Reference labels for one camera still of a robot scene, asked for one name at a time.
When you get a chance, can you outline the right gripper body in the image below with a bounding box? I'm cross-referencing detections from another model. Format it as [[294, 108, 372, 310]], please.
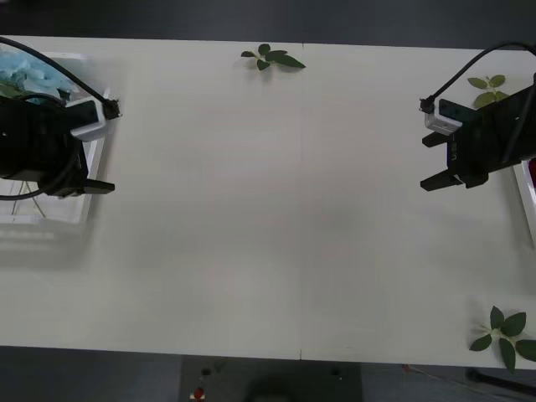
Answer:
[[446, 83, 536, 189]]

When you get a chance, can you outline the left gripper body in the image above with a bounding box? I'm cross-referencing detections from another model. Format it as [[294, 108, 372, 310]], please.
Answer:
[[0, 104, 90, 198]]

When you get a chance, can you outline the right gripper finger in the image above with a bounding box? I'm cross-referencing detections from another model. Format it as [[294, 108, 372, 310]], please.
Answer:
[[420, 168, 460, 193], [421, 131, 456, 148]]

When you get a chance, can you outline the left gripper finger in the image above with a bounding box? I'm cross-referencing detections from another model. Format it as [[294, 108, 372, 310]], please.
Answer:
[[85, 179, 116, 197]]

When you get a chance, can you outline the dark robot base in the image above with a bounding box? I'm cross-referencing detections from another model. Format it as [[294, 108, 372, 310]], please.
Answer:
[[179, 358, 363, 402]]

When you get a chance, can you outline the shallow white box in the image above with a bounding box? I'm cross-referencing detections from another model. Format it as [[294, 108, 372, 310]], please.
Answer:
[[0, 49, 116, 269], [513, 161, 536, 248]]

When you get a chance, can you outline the loose green leaf twig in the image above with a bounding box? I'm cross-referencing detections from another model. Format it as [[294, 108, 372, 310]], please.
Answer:
[[467, 74, 510, 109], [240, 43, 307, 71], [468, 305, 536, 374]]

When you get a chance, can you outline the black stand foot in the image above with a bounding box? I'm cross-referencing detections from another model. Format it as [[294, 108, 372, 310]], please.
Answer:
[[466, 367, 536, 395]]

